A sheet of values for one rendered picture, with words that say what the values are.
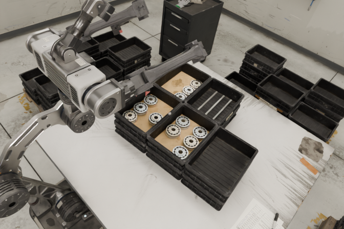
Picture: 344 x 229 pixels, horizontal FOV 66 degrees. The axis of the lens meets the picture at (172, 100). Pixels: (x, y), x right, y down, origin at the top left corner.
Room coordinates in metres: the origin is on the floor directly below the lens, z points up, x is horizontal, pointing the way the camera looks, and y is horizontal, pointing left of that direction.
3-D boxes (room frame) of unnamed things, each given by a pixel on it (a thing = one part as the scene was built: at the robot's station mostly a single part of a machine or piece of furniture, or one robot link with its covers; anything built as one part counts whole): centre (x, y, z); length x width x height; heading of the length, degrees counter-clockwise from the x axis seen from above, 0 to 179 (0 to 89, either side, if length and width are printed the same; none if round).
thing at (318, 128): (1.83, -1.38, 0.31); 0.40 x 0.30 x 0.34; 52
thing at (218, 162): (0.93, -0.36, 0.87); 0.40 x 0.30 x 0.11; 148
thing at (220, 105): (1.43, -0.32, 0.87); 0.40 x 0.30 x 0.11; 148
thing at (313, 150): (1.29, -1.11, 0.71); 0.22 x 0.19 x 0.01; 142
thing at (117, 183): (1.18, -0.18, 0.35); 1.60 x 1.60 x 0.70; 52
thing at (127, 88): (0.82, 0.22, 1.45); 0.09 x 0.08 x 0.12; 52
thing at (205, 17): (3.09, -0.08, 0.45); 0.60 x 0.45 x 0.90; 142
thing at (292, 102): (2.08, -1.07, 0.37); 0.40 x 0.30 x 0.45; 52
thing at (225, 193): (0.93, -0.36, 0.92); 0.40 x 0.30 x 0.02; 148
